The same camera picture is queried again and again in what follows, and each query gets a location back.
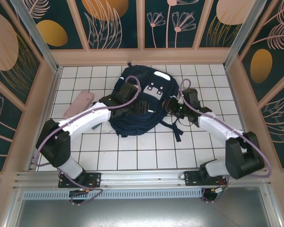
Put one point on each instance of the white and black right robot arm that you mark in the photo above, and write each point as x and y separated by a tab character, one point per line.
217	125

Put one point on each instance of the navy blue backpack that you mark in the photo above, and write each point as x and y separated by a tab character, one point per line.
132	127

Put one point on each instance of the pink pencil case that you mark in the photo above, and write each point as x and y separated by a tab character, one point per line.
79	104

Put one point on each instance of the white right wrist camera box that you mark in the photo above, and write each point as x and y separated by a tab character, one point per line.
180	101

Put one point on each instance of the grey metal sheet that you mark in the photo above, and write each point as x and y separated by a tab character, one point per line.
142	212

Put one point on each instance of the aluminium corner post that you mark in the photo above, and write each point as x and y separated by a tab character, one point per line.
241	30
38	37

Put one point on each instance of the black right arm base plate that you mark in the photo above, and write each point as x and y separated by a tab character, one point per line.
191	178

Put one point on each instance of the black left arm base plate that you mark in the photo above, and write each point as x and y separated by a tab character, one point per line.
94	178

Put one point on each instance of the aluminium mounting rail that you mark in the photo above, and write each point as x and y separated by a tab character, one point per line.
142	177

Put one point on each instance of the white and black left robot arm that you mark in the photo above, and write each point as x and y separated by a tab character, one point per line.
85	118

